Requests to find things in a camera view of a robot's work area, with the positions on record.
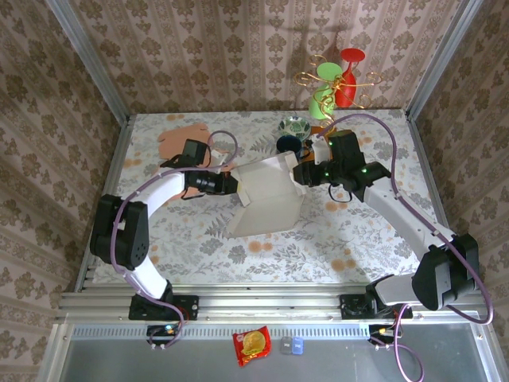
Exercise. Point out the long aluminium base rail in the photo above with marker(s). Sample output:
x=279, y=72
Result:
x=270, y=304

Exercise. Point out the red plastic wine glass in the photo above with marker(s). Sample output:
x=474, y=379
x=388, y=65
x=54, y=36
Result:
x=352, y=55

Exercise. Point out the small black circuit board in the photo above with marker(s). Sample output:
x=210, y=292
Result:
x=378, y=330
x=159, y=330

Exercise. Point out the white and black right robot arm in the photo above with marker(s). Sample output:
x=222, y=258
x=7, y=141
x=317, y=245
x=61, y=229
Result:
x=401, y=215

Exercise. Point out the grey metal tray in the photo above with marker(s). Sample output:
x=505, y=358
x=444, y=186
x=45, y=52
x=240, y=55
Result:
x=199, y=362

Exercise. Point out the white paper box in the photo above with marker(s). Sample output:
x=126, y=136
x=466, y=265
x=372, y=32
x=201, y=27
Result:
x=270, y=207

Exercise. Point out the green leaf patterned bowl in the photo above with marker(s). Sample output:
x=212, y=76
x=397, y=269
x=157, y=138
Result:
x=294, y=127

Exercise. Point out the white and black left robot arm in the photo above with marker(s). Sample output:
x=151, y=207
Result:
x=123, y=235

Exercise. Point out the aluminium table side rail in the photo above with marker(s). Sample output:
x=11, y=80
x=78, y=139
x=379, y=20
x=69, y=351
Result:
x=115, y=159
x=424, y=159

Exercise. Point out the small blue packet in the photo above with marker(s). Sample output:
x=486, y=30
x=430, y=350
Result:
x=298, y=345

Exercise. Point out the red snack packet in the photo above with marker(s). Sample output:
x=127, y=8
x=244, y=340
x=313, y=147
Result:
x=252, y=345

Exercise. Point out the pink paper box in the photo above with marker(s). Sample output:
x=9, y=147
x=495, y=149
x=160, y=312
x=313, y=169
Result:
x=175, y=137

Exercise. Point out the small grey packet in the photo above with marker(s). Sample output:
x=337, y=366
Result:
x=286, y=345

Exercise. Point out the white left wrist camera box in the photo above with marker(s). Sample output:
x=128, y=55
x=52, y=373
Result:
x=218, y=156

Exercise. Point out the dark blue mug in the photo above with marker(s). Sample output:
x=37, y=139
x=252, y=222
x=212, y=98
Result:
x=286, y=142

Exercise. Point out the floral tablecloth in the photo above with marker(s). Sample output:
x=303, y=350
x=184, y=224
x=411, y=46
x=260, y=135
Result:
x=278, y=254

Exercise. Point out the aluminium frame post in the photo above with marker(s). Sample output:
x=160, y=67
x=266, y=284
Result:
x=90, y=63
x=441, y=59

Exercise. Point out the green plastic wine glass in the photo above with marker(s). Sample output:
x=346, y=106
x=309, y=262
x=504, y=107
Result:
x=328, y=71

